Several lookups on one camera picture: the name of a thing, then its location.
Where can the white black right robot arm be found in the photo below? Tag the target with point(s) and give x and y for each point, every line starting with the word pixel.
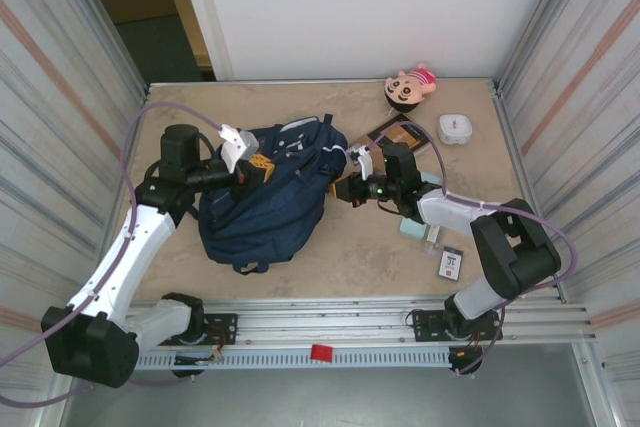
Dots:
pixel 515 252

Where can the white door frame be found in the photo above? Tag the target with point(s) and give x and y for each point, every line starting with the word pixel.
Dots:
pixel 200 22

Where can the pink plush doll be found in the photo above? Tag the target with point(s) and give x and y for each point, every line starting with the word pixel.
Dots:
pixel 405 89

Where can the small white box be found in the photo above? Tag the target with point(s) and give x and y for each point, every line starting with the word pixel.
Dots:
pixel 455 129

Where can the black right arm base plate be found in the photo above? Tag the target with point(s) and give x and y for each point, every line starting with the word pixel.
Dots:
pixel 425 322

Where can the aluminium rail frame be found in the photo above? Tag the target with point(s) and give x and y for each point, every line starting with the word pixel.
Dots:
pixel 325 319

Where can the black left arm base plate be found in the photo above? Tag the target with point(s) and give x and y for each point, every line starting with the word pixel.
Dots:
pixel 225 322

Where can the black and white card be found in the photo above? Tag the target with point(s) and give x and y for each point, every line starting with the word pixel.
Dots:
pixel 451 263

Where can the light blue pencil case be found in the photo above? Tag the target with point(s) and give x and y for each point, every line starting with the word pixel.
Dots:
pixel 411 229

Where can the clear plastic supply box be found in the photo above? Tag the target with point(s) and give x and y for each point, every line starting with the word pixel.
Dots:
pixel 433 242

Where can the brown black paperback book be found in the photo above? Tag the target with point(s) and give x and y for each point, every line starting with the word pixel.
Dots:
pixel 411 134

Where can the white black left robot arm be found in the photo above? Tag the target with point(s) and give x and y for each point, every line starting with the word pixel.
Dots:
pixel 145 232

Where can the navy blue backpack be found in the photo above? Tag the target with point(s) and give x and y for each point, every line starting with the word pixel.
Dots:
pixel 280 217

